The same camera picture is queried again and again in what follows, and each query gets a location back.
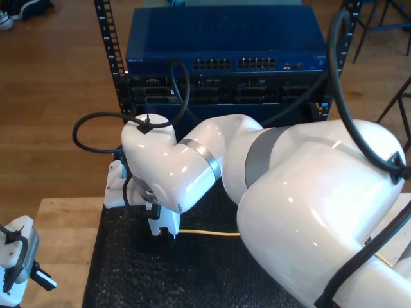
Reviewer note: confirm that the black rack server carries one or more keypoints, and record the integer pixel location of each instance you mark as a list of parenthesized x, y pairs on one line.
[(224, 91)]

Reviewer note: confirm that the dark blue shoe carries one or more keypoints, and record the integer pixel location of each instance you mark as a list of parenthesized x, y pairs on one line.
[(32, 8)]

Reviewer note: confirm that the dark metal chair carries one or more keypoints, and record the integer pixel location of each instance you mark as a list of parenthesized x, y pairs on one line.
[(391, 103)]

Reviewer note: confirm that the white shoe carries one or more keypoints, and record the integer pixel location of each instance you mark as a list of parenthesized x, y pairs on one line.
[(4, 20)]

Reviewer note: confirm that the dark metal stool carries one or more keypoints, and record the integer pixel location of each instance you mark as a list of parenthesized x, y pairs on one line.
[(385, 29)]

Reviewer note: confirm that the blue network switch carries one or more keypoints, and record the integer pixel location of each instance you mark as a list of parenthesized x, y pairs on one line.
[(224, 32)]

